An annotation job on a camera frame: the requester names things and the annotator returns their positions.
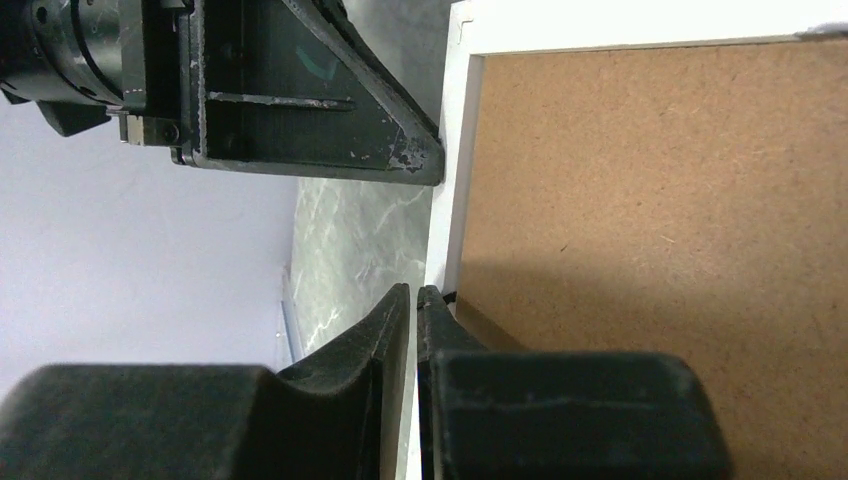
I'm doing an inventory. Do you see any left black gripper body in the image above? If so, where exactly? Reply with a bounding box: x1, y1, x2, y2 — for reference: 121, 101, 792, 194
1, 0, 194, 147

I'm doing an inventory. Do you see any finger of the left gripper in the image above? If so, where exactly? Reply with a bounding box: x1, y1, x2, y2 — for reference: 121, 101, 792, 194
173, 1, 445, 186

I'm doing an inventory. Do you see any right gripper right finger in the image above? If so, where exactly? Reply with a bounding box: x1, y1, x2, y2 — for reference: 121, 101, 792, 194
417, 286, 734, 479

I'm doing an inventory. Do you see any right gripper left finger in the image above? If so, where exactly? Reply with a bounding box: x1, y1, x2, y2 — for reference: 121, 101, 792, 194
1, 284, 410, 479

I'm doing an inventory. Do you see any white picture frame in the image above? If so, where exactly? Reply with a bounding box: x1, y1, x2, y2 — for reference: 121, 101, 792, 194
425, 1, 847, 479

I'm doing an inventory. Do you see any brown backing board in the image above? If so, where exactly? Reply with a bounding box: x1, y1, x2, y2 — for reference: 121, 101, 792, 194
457, 39, 847, 479

